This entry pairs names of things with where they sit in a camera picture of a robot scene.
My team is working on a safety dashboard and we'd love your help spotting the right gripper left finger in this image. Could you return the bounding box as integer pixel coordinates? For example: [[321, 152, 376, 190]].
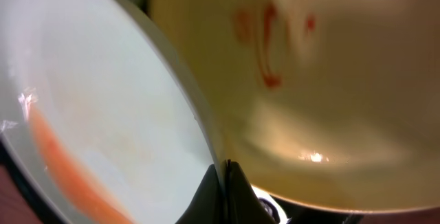
[[176, 164, 224, 224]]

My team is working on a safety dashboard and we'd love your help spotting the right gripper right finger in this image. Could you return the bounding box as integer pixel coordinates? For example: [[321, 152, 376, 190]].
[[225, 159, 275, 224]]

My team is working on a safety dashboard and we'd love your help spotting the yellow plate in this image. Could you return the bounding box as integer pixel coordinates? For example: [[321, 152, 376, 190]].
[[148, 0, 439, 213]]

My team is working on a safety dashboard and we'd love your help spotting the light blue plate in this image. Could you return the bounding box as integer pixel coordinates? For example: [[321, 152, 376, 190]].
[[1, 0, 224, 223]]

